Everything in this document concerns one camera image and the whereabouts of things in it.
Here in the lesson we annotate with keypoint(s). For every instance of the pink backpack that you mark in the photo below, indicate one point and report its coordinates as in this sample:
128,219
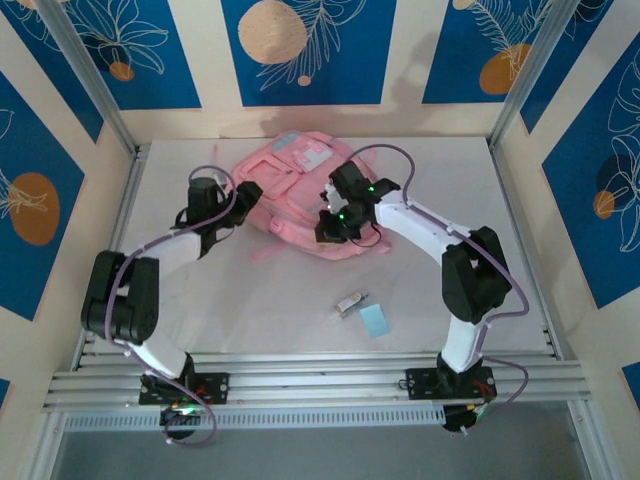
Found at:
280,175

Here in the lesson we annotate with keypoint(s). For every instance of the light blue sticky note pad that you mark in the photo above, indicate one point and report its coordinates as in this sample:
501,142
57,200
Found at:
375,322

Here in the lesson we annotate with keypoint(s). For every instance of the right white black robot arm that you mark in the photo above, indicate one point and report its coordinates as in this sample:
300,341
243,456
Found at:
475,280

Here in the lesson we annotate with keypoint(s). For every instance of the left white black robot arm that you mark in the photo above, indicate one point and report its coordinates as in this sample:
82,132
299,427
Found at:
120,300

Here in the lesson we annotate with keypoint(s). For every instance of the black arm base electronics box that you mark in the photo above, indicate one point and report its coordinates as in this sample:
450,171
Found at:
172,416
457,422

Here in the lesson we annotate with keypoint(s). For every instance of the aluminium table side rail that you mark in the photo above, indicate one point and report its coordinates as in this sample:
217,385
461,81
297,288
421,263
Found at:
126,200
501,170

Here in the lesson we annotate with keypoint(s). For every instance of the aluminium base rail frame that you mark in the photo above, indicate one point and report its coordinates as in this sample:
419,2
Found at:
320,385

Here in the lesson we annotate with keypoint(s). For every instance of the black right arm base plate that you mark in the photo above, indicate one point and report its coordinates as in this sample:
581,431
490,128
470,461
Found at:
420,382

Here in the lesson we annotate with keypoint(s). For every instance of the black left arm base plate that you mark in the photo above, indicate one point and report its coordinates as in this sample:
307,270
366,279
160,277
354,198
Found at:
215,387

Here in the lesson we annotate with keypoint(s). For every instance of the aluminium frame post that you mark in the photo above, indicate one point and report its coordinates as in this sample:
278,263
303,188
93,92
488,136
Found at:
90,75
530,75
45,450
592,445

